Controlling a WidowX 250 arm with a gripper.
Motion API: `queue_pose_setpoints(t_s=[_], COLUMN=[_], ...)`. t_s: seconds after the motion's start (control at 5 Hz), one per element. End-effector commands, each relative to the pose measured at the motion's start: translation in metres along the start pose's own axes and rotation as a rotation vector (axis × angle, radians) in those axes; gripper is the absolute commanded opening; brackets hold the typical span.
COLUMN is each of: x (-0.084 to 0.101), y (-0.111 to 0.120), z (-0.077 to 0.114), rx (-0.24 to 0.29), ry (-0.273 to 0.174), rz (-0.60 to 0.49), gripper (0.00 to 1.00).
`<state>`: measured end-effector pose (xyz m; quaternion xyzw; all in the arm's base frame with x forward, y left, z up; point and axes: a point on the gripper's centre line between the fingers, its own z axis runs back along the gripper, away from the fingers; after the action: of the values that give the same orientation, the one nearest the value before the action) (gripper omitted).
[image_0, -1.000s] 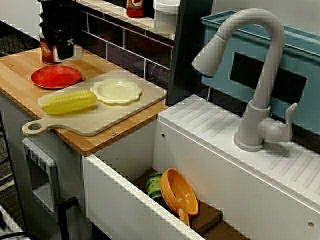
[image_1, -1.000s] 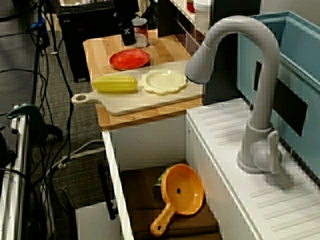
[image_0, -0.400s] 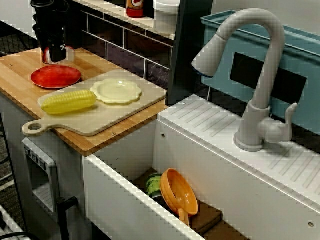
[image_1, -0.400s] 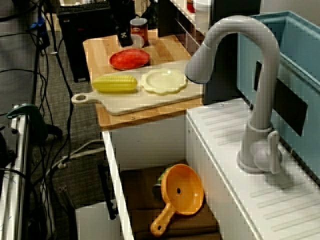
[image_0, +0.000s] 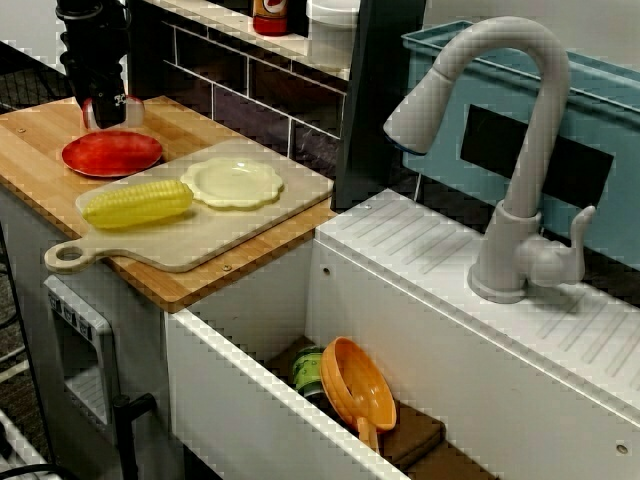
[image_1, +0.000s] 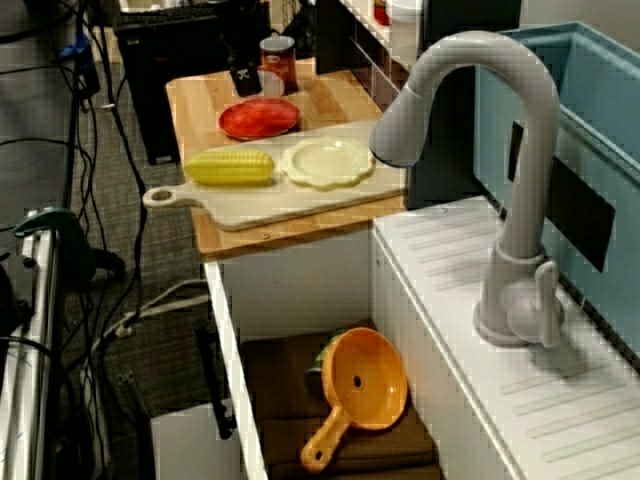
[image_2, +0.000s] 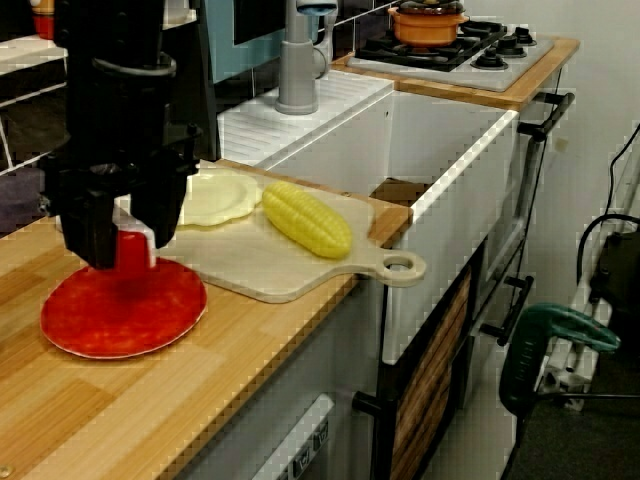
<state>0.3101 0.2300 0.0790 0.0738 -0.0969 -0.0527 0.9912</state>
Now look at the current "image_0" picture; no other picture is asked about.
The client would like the yellow toy corn cob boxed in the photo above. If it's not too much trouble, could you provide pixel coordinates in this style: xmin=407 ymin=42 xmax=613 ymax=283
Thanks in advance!
xmin=82 ymin=179 xmax=195 ymax=230

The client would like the white red-rind toy cheese wedge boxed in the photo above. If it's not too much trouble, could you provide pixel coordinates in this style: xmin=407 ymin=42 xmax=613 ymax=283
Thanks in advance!
xmin=81 ymin=94 xmax=147 ymax=130

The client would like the grey toy faucet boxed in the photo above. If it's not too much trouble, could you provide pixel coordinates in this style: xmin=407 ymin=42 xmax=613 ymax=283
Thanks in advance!
xmin=382 ymin=16 xmax=597 ymax=305

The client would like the white metal frame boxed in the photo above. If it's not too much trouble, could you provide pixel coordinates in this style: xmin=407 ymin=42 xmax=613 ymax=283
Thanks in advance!
xmin=0 ymin=407 xmax=51 ymax=480

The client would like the white toy kitchen cabinet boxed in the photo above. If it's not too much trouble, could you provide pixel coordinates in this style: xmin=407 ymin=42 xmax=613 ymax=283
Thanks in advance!
xmin=0 ymin=184 xmax=171 ymax=480

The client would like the black mesh crate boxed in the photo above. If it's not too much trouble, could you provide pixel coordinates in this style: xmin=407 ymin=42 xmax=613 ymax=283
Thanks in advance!
xmin=0 ymin=64 xmax=76 ymax=115

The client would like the light wooden cutting board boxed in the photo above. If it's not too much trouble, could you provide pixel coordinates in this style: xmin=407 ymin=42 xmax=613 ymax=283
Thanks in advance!
xmin=43 ymin=139 xmax=335 ymax=275

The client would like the white toy sink unit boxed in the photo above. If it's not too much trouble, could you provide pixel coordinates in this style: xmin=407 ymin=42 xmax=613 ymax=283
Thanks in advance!
xmin=162 ymin=188 xmax=640 ymax=480

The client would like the black cable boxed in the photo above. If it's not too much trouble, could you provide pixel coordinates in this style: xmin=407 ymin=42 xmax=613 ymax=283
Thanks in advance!
xmin=0 ymin=463 xmax=76 ymax=480

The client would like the red round plate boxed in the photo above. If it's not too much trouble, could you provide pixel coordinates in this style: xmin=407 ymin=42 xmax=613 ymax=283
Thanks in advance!
xmin=61 ymin=130 xmax=164 ymax=179

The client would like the orange plastic strainer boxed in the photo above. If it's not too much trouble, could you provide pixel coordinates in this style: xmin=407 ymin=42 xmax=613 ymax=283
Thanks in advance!
xmin=319 ymin=336 xmax=399 ymax=451

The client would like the cream scalloped plate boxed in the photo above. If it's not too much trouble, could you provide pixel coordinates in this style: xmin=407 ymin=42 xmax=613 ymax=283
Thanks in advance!
xmin=179 ymin=157 xmax=286 ymax=210

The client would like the teal plastic bin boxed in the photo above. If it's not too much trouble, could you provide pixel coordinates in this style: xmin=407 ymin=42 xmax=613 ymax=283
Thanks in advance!
xmin=399 ymin=19 xmax=640 ymax=261

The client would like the bamboo wooden countertop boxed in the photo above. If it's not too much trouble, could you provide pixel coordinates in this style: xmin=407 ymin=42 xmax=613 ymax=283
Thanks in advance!
xmin=0 ymin=94 xmax=339 ymax=315

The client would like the black cabinet handle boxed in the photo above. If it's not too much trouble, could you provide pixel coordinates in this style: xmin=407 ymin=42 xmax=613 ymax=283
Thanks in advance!
xmin=112 ymin=392 xmax=157 ymax=480

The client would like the white plastic cup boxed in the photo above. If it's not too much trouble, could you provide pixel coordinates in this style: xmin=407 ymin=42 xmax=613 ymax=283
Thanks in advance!
xmin=305 ymin=0 xmax=360 ymax=69

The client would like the red orange sauce bottle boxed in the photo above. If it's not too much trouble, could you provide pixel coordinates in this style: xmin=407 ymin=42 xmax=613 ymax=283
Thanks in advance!
xmin=252 ymin=0 xmax=290 ymax=37

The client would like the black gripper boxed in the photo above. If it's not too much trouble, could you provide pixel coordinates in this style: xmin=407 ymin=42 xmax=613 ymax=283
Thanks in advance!
xmin=59 ymin=19 xmax=132 ymax=130

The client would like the green toy vegetable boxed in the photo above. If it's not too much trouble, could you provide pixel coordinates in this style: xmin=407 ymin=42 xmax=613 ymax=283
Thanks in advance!
xmin=292 ymin=345 xmax=325 ymax=399

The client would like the dark vertical post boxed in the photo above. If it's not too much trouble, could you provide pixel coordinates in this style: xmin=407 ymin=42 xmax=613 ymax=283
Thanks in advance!
xmin=335 ymin=0 xmax=427 ymax=211

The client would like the dark tile backsplash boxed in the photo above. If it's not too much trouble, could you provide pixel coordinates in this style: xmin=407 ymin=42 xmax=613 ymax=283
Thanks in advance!
xmin=127 ymin=0 xmax=351 ymax=181

